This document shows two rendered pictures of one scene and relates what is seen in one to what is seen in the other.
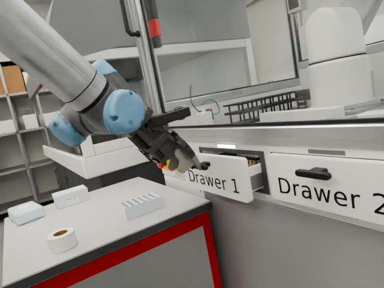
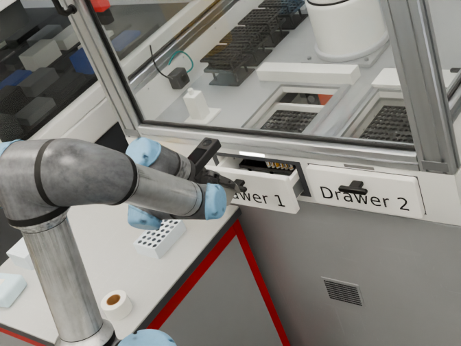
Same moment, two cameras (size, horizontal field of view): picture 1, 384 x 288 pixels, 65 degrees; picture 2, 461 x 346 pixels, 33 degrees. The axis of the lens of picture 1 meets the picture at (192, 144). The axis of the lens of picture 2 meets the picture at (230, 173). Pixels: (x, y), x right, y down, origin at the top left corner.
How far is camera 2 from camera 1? 126 cm
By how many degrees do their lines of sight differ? 26
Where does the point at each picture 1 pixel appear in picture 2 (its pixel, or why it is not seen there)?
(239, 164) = (282, 184)
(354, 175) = (383, 186)
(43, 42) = (175, 193)
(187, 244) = (226, 259)
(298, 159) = (337, 174)
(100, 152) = not seen: hidden behind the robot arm
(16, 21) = (166, 191)
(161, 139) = not seen: hidden behind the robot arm
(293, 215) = (337, 212)
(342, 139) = (370, 160)
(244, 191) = (291, 204)
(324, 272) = (370, 250)
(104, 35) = not seen: outside the picture
